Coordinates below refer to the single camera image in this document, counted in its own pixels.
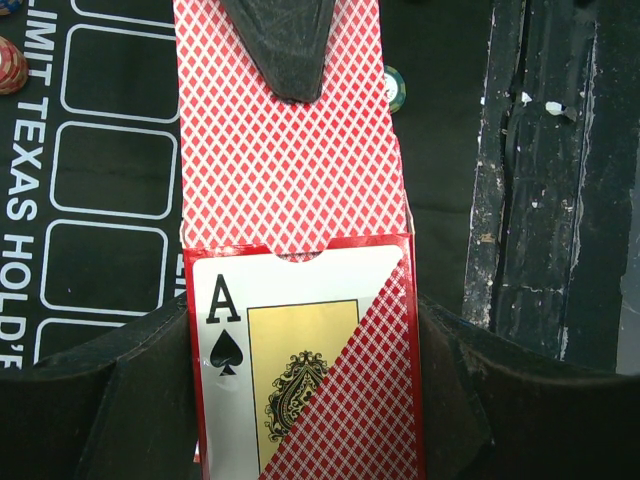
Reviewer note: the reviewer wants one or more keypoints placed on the red chip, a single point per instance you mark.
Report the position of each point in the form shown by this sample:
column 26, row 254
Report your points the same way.
column 13, row 69

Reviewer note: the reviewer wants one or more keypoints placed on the green poker chip stack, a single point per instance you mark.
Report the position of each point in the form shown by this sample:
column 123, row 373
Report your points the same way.
column 395, row 88

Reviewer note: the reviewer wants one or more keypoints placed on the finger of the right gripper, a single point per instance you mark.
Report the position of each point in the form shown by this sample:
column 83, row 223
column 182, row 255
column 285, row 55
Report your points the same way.
column 287, row 40

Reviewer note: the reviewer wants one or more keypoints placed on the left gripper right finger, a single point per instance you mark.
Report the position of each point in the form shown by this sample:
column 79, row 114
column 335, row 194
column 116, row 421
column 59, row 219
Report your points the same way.
column 495, row 410

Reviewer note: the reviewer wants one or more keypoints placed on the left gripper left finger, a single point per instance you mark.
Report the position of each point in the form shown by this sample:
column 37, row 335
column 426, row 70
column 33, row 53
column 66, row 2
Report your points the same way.
column 120, row 406

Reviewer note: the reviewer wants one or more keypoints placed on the black poker felt mat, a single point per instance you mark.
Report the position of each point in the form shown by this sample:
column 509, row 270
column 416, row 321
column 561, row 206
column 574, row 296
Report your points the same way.
column 91, row 177

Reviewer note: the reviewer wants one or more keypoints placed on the red playing card deck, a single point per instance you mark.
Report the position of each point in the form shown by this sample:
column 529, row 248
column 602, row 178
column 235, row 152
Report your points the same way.
column 299, row 260

